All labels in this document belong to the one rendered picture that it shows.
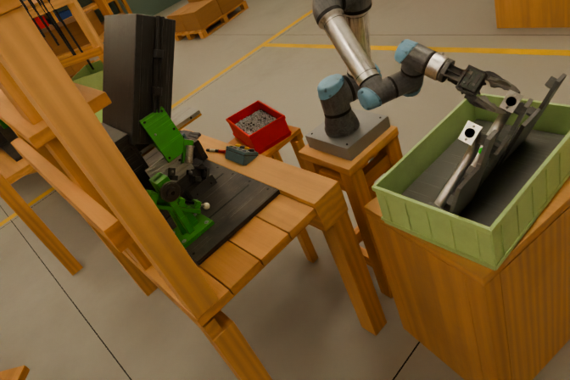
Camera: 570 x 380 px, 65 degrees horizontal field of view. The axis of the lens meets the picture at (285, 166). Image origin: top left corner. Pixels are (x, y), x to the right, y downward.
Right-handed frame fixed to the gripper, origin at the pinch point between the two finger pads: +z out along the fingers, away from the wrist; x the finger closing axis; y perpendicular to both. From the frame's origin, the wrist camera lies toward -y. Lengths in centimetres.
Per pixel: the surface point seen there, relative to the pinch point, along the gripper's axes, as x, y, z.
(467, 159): -19.4, 1.1, -1.0
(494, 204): -28.2, -12.9, 11.6
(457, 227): -37.7, 4.2, 7.0
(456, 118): -9.2, -39.0, -15.9
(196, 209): -84, 5, -74
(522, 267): -41, -15, 28
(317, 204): -60, -9, -37
